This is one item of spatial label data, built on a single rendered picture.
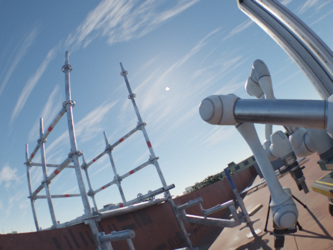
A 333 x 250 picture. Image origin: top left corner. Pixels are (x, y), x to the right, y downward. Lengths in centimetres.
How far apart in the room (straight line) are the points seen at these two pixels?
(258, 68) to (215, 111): 66
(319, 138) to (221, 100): 72
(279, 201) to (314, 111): 37
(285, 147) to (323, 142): 29
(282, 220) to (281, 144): 48
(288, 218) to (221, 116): 50
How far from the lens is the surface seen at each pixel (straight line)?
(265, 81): 126
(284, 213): 75
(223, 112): 75
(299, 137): 136
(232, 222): 193
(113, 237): 117
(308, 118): 65
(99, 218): 138
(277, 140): 108
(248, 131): 92
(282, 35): 139
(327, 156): 125
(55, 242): 133
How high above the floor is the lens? 65
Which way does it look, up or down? 24 degrees up
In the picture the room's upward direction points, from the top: 23 degrees counter-clockwise
